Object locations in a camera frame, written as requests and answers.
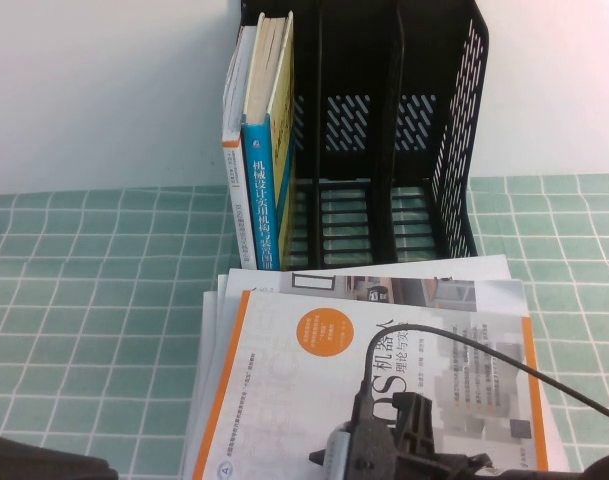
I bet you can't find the white orange-banded book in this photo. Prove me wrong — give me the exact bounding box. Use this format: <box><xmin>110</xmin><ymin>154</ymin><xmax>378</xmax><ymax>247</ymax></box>
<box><xmin>191</xmin><ymin>289</ymin><xmax>550</xmax><ymax>480</ymax></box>
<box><xmin>222</xmin><ymin>24</ymin><xmax>259</xmax><ymax>269</ymax></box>

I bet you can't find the blue spine yellow book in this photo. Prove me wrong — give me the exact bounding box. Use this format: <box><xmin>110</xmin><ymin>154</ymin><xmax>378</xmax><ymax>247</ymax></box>
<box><xmin>241</xmin><ymin>10</ymin><xmax>296</xmax><ymax>271</ymax></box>

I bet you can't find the black plastic book holder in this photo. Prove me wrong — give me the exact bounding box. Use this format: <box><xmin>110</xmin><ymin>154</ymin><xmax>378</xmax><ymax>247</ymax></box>
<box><xmin>236</xmin><ymin>0</ymin><xmax>491</xmax><ymax>271</ymax></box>

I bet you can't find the AgileX robot photo brochure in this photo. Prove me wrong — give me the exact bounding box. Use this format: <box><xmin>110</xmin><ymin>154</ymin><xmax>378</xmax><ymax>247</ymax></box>
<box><xmin>180</xmin><ymin>268</ymin><xmax>528</xmax><ymax>476</ymax></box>

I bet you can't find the green checkered tablecloth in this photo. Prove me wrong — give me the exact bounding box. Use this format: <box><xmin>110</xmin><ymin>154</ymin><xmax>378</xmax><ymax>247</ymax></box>
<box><xmin>0</xmin><ymin>173</ymin><xmax>609</xmax><ymax>480</ymax></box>

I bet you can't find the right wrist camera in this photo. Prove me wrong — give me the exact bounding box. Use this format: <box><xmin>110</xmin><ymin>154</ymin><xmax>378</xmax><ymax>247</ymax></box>
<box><xmin>326</xmin><ymin>422</ymin><xmax>403</xmax><ymax>480</ymax></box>

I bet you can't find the black right camera cable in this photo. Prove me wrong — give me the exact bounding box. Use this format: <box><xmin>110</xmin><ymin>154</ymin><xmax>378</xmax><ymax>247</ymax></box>
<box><xmin>351</xmin><ymin>322</ymin><xmax>609</xmax><ymax>426</ymax></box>

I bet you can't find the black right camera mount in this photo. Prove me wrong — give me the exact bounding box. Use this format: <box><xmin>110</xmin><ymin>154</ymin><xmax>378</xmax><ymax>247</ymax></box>
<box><xmin>389</xmin><ymin>391</ymin><xmax>438</xmax><ymax>456</ymax></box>

